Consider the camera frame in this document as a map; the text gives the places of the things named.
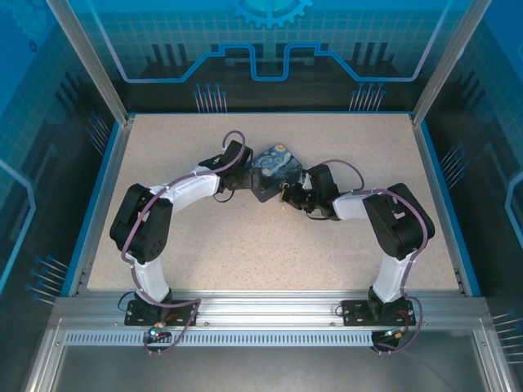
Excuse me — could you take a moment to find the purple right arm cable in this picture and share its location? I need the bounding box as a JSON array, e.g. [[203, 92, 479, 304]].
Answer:
[[320, 158, 430, 356]]

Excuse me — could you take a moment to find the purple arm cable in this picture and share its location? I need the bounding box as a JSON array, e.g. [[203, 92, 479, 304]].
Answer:
[[320, 158, 430, 356], [121, 130, 247, 357]]

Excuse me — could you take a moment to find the grey metal sheet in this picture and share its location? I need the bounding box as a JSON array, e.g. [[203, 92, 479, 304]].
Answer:
[[52, 345, 491, 392]]

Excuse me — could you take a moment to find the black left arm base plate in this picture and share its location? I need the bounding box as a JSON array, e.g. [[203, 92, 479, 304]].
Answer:
[[124, 299, 201, 327]]

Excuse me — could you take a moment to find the blue table edge strip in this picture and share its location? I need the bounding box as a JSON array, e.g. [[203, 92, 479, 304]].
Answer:
[[418, 120, 482, 297], [60, 120, 123, 297]]

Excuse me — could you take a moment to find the aluminium frame post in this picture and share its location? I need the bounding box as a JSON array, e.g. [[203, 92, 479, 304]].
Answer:
[[411, 0, 491, 126], [44, 0, 136, 126]]

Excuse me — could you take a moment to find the starry night print tin box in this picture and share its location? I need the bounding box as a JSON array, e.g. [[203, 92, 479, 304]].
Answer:
[[249, 142, 306, 204]]

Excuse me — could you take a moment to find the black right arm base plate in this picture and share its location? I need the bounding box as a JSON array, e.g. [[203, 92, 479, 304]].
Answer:
[[341, 300, 422, 327]]

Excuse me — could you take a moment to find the aluminium side rail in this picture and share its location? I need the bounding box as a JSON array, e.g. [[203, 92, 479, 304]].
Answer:
[[67, 116, 136, 297], [410, 116, 467, 297]]

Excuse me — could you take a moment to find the aluminium cross rail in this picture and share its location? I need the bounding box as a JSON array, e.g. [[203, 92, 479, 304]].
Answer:
[[52, 289, 489, 334]]

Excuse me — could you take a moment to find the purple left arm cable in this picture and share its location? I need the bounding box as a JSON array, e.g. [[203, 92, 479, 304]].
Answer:
[[121, 130, 247, 357]]

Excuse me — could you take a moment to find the slotted metal cable duct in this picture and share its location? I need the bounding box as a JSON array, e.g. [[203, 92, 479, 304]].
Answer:
[[64, 331, 379, 347]]

